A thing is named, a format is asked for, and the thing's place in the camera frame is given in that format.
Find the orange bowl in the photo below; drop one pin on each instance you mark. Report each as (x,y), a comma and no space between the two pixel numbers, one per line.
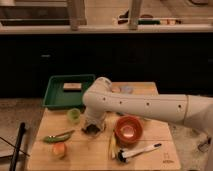
(128,130)

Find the left wooden post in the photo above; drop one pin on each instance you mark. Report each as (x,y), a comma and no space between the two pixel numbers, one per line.
(76,13)

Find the black tripod pole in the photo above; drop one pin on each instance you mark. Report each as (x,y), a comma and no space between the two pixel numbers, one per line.
(15,155)

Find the orange peach toy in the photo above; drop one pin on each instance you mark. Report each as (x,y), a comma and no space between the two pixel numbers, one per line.
(59,149)

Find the wooden block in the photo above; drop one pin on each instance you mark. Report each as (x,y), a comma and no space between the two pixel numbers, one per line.
(72,86)

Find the brown grape bunch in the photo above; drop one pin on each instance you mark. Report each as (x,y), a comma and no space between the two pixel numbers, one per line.
(91,129)

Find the green pepper toy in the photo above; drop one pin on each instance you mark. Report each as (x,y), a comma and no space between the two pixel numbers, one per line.
(51,140)

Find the wooden post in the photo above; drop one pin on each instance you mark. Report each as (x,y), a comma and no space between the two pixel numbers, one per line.
(76,13)
(134,14)

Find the green plastic cup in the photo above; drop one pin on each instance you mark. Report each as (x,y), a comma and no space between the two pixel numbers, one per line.
(74,115)

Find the right wooden post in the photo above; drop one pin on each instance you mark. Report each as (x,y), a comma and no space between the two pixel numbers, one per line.
(134,14)

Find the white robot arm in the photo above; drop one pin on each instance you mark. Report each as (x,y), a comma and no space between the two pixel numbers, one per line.
(195,112)

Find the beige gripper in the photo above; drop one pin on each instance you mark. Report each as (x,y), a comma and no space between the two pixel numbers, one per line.
(98,122)

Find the yellow banana toy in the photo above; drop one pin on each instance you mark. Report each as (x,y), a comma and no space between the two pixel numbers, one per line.
(112,146)

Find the items on back shelf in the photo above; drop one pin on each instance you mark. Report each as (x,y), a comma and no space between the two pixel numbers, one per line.
(147,19)

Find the green plastic tray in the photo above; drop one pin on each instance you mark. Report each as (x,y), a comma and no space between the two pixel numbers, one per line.
(57,98)

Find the grey blue cloth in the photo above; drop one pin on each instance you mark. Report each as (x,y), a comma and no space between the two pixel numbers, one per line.
(123,89)

